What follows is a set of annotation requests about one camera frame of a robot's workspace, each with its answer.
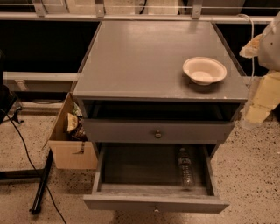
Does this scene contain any white hanging cable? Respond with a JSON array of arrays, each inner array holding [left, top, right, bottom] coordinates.
[[237, 13, 256, 88]]

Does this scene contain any grey wooden drawer cabinet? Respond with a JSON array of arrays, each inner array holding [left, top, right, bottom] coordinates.
[[72, 20, 249, 158]]

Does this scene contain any grey open lower drawer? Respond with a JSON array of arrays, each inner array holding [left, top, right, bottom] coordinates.
[[83, 143, 229, 214]]

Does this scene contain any white paper bowl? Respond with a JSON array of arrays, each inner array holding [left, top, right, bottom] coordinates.
[[183, 57, 228, 86]]

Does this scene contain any snack bag in box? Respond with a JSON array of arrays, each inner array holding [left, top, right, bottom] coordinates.
[[67, 113, 79, 132]]

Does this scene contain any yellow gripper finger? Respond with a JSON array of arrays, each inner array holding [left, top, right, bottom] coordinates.
[[245, 71, 280, 124], [239, 34, 263, 59]]

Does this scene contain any clear plastic water bottle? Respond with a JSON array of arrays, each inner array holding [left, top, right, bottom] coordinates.
[[178, 148, 194, 189]]

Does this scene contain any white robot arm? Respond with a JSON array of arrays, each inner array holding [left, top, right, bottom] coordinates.
[[239, 12, 280, 124]]

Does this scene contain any black metal stand leg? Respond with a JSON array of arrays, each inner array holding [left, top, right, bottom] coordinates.
[[30, 150, 53, 215]]

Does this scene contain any metal rail frame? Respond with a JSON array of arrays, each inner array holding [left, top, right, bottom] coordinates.
[[3, 72, 78, 93]]

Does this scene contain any grey upper drawer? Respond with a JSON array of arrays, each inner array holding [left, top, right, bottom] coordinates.
[[83, 119, 235, 144]]

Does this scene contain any black cable on floor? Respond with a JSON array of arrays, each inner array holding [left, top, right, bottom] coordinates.
[[0, 108, 68, 224]]

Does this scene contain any round drawer knob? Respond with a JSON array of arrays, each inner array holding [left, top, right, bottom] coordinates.
[[155, 130, 162, 138]]

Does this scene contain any cardboard box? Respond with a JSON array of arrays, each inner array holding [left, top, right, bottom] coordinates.
[[48, 93, 98, 170]]

